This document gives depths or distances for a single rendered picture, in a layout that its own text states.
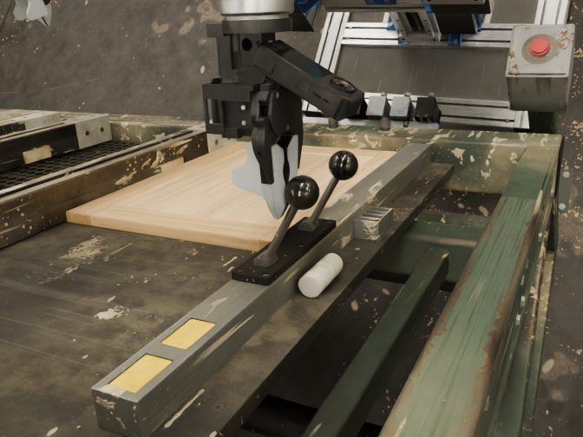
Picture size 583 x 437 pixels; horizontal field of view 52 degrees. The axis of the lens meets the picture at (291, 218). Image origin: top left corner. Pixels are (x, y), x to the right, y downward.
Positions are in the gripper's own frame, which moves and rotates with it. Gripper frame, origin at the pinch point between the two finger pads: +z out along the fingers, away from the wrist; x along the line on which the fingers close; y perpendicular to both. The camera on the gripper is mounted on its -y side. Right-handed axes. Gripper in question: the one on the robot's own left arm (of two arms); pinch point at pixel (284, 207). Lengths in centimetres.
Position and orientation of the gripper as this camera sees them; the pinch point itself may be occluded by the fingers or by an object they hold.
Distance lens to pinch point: 65.9
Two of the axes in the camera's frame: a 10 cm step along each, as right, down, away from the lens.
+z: 0.4, 9.4, 3.4
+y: -9.0, -1.2, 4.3
